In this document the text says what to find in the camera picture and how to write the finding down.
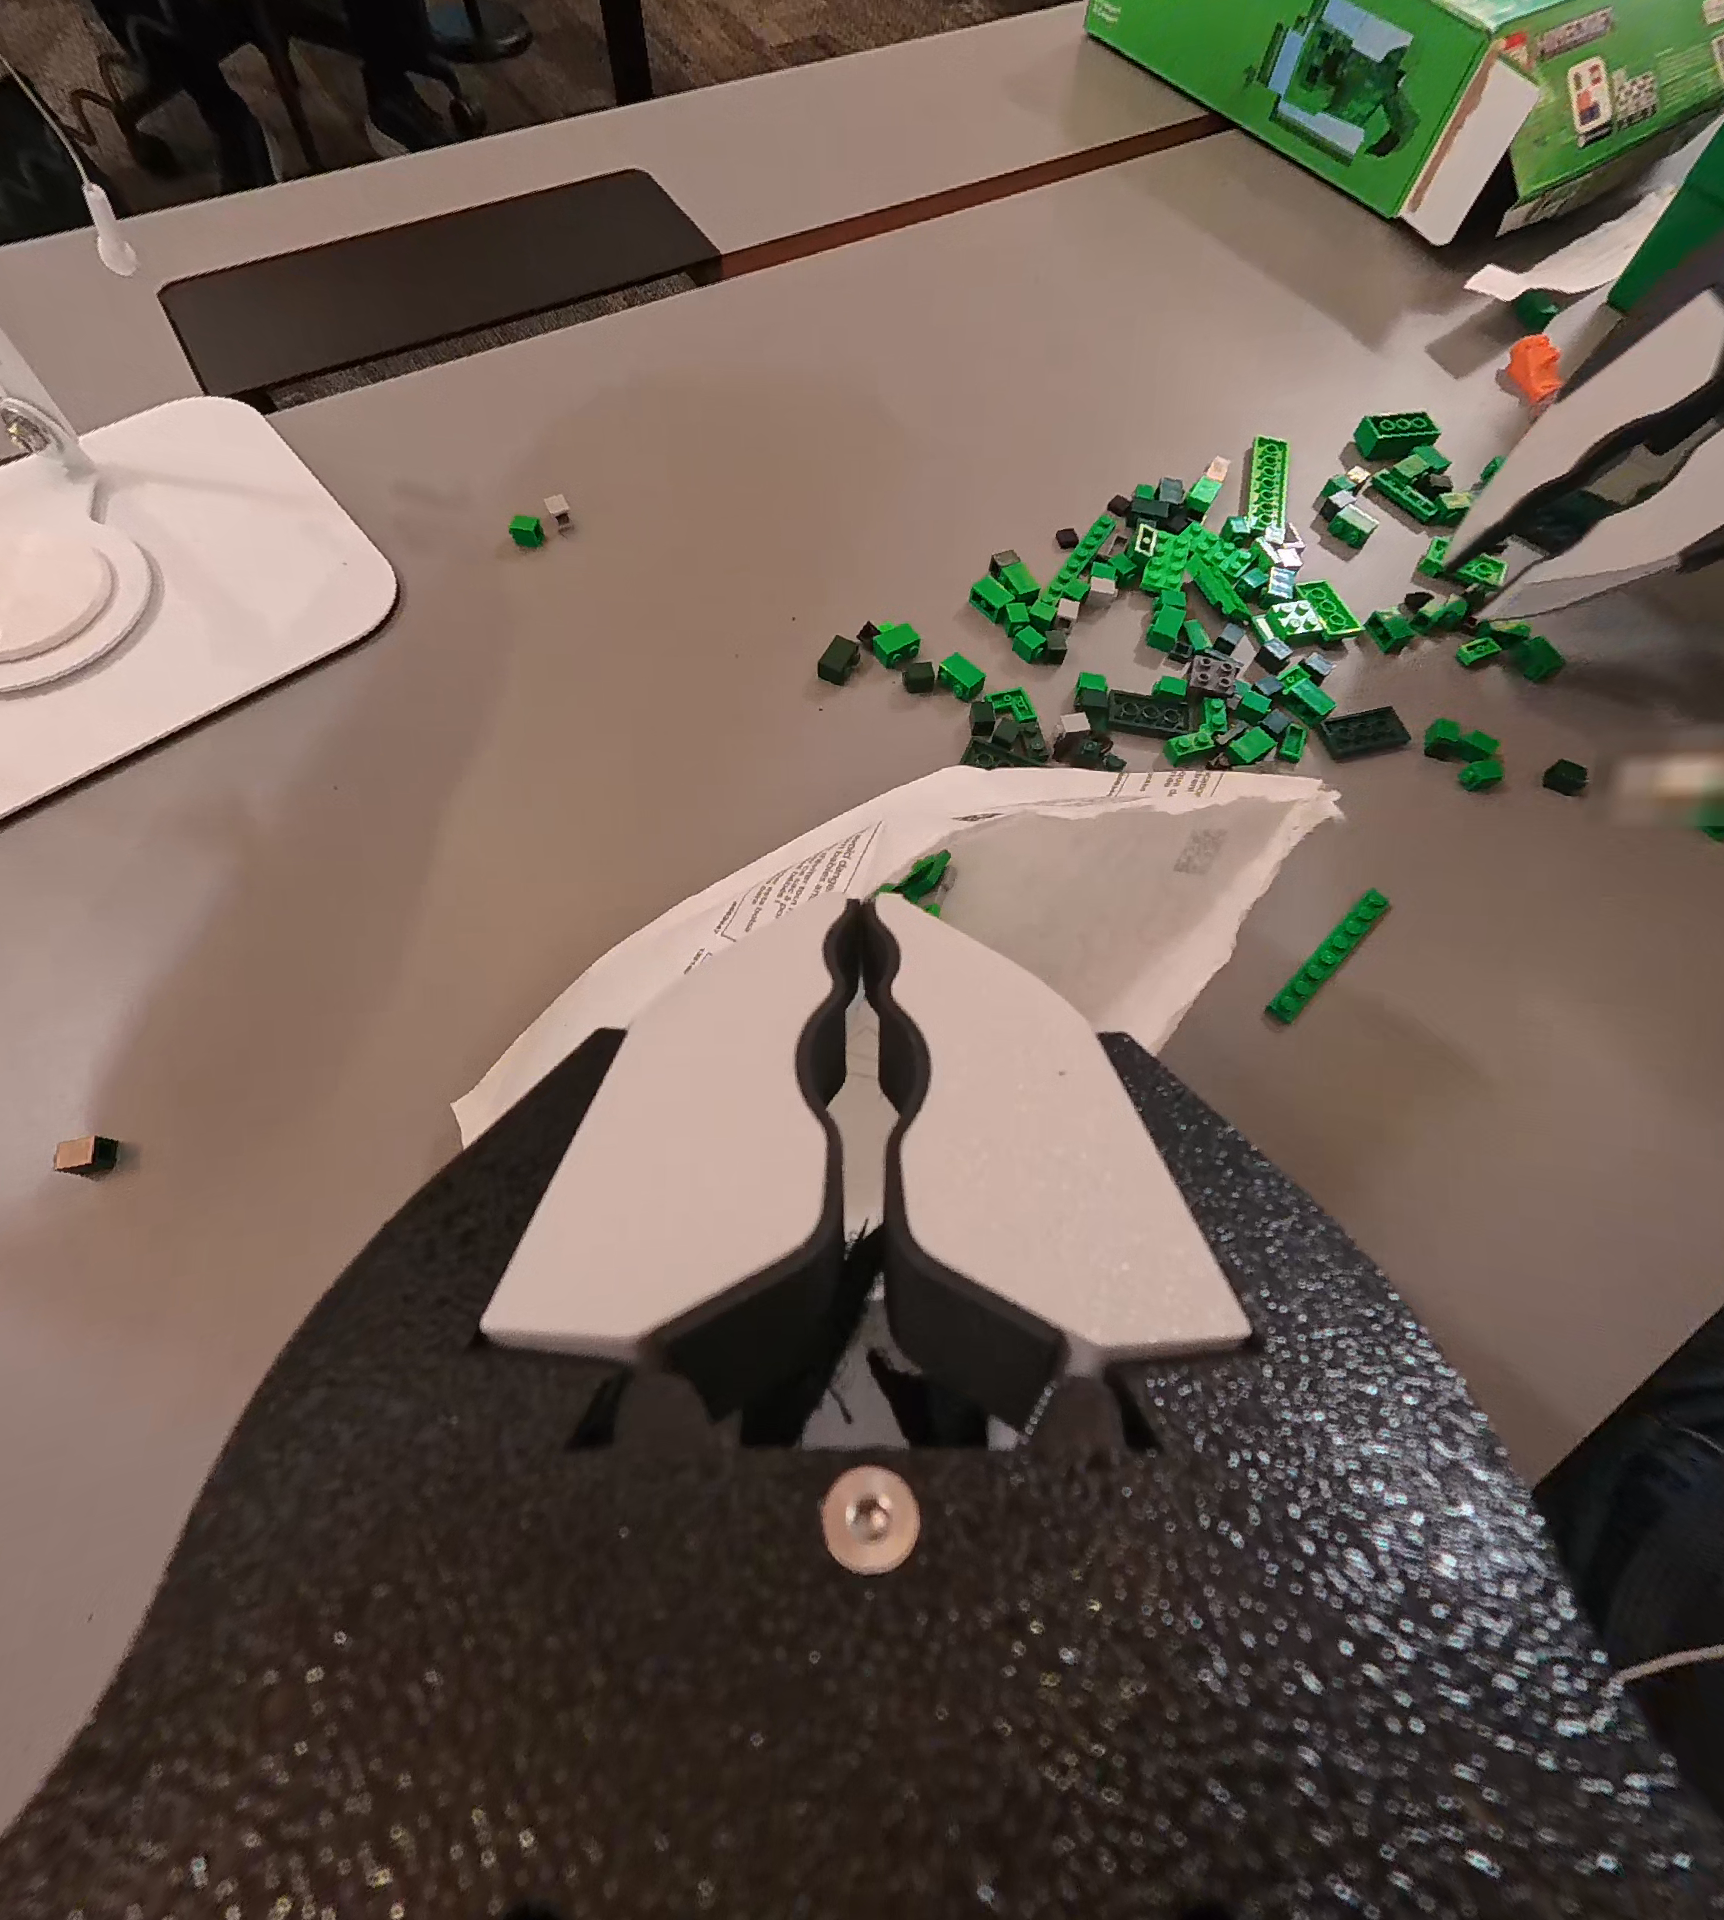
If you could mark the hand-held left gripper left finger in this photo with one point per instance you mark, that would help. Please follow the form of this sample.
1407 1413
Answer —
682 1171

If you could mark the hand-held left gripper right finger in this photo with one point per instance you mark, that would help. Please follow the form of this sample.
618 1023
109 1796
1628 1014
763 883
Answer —
1057 1201

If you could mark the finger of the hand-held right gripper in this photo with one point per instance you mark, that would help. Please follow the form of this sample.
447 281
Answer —
1596 404
1702 518

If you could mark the torn white paper bag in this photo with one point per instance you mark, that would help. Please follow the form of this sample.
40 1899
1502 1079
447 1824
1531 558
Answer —
1102 900

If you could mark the pile of green bricks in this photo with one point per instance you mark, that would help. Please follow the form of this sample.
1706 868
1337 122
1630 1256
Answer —
1206 570

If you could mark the grey desk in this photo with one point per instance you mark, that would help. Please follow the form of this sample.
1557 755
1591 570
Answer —
652 674

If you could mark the orange brick separator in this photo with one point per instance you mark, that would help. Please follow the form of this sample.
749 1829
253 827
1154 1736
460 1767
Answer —
1534 369

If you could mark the green plastic bin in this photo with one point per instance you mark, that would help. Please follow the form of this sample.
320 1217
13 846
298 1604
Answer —
1672 225

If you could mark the white paper scrap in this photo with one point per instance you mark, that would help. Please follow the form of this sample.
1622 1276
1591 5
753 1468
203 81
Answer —
1567 263

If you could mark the long green plate with holes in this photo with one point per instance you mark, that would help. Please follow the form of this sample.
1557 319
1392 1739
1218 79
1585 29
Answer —
1271 481

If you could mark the green brick cluster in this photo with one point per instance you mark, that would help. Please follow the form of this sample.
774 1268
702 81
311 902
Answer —
922 883

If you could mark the long narrow green plate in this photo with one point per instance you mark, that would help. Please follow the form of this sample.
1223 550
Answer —
1326 957

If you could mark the green cardboard toy box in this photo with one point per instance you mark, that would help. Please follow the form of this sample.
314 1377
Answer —
1206 61

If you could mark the small dark green brick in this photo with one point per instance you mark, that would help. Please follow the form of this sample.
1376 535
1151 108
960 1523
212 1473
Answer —
90 1157

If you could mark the black office chair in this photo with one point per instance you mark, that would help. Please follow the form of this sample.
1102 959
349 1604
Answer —
224 91

